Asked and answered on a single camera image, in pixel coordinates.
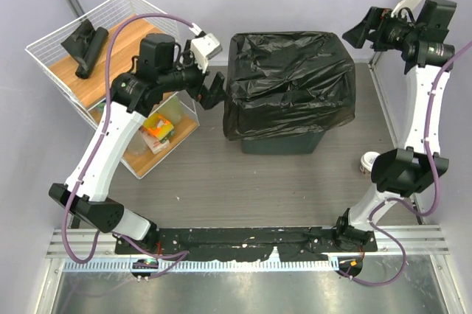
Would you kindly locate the white paper cup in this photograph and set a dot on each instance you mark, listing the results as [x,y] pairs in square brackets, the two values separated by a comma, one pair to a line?
[367,161]

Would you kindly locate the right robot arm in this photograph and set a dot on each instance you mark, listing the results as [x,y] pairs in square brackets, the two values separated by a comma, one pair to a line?
[416,164]

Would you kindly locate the small white box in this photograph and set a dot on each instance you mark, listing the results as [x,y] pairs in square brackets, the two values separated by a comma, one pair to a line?
[155,145]

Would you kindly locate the white cable duct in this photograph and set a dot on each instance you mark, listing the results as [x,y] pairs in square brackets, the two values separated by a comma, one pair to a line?
[137,265]

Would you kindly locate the yellow green sponge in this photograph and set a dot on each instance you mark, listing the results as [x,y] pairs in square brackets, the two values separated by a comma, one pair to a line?
[159,127]

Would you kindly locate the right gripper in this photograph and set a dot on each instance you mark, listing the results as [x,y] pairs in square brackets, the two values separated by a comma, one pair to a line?
[358,36]

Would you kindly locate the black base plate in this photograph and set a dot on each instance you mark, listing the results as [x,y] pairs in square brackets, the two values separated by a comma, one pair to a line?
[251,244]

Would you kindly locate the white wire shelf rack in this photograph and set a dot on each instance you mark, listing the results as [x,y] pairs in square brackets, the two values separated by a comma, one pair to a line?
[87,95]

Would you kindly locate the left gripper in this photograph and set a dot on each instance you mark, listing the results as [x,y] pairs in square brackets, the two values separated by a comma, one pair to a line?
[215,91]

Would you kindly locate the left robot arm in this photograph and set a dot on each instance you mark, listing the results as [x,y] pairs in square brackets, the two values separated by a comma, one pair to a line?
[156,70]

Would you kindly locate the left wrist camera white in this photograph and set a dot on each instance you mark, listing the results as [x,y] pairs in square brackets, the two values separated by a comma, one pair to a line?
[204,47]

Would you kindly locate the pale green plastic container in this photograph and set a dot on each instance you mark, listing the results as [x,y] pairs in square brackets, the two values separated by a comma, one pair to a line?
[172,110]

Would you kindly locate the black trash bag roll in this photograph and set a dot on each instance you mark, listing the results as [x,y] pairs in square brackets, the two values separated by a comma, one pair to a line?
[84,45]

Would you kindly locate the dark green trash bin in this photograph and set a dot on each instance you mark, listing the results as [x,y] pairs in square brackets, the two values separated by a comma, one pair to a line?
[283,146]

